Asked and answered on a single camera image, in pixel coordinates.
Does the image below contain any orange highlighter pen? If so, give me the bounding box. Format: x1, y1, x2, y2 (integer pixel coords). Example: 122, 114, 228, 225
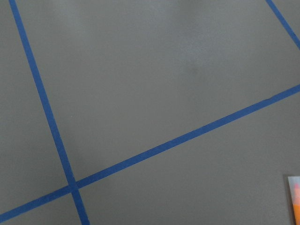
288, 176, 300, 225

